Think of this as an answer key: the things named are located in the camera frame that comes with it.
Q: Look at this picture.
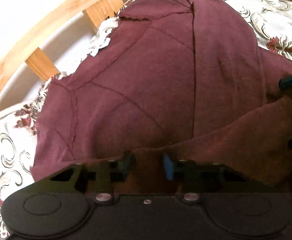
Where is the maroon knit sweater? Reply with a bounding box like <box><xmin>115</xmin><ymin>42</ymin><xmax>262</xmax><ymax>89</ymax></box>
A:
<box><xmin>30</xmin><ymin>0</ymin><xmax>292</xmax><ymax>192</ymax></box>

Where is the floral white satin bedspread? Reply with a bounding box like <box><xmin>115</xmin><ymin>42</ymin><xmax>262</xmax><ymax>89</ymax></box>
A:
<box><xmin>0</xmin><ymin>0</ymin><xmax>292</xmax><ymax>239</ymax></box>

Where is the wooden bed headboard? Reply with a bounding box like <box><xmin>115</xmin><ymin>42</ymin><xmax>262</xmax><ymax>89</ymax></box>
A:
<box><xmin>0</xmin><ymin>0</ymin><xmax>123</xmax><ymax>93</ymax></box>

